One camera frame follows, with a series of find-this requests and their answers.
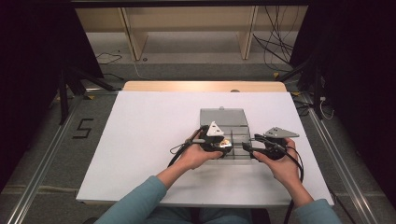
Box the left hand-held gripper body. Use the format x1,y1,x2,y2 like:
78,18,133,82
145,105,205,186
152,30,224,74
198,120,233,154

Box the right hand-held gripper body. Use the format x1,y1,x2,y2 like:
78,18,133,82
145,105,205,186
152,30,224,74
254,126,301,161

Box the clear plastic compartment box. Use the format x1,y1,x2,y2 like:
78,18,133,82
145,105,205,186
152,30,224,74
199,105,261,166

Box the person's left hand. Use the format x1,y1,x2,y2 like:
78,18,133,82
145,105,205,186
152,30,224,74
175,130,224,171

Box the person's right hand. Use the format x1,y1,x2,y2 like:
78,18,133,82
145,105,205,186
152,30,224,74
252,137,305,189

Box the wooden table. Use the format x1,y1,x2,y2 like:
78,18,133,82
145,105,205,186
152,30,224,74
122,80,288,93

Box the black metal stand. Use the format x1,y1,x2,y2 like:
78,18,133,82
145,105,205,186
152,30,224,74
277,57,326,121
56,64,121,126

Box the person's legs in jeans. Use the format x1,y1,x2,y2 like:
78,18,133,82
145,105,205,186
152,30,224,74
141,206,252,224

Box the black curtain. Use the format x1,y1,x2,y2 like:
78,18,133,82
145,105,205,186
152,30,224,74
289,0,396,207
0,0,106,191

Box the light wooden shelf unit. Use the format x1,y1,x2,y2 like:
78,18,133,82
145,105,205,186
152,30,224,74
75,6,310,62

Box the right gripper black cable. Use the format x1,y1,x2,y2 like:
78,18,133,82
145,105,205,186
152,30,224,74
257,135,305,224

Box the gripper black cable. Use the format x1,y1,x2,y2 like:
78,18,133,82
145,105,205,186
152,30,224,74
257,135,305,224
166,125,210,168

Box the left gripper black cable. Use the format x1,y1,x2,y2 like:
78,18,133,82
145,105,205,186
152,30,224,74
166,125,210,168

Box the white plug with cable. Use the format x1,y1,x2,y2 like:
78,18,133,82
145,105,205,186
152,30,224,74
318,95,335,121

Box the aluminium floor rail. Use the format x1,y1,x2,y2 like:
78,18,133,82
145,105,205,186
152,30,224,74
305,106,380,224
5,95,86,224

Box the bundle of black floor cables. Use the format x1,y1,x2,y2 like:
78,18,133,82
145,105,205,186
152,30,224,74
251,5,301,73

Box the thin black floor cable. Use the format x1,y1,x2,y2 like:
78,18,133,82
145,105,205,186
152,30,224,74
95,50,123,66

